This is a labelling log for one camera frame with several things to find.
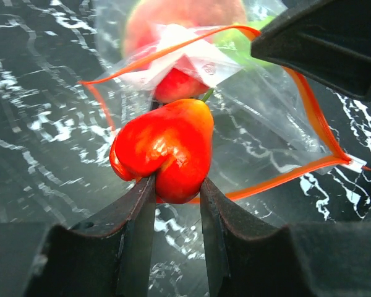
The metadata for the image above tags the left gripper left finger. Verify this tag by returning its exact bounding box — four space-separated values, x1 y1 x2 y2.
71 176 156 296

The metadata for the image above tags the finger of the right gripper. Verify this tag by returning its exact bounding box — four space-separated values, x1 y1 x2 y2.
250 1 371 104

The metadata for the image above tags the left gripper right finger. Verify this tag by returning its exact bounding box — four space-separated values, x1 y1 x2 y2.
200 179 289 296

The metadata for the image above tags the red fake wax apple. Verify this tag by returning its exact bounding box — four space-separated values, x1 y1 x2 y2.
109 98 214 204

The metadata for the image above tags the clear zip top bag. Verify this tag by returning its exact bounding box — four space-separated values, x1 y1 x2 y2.
79 0 371 228

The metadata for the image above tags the green fake leaf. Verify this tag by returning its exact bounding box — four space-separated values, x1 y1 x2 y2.
211 29 273 70

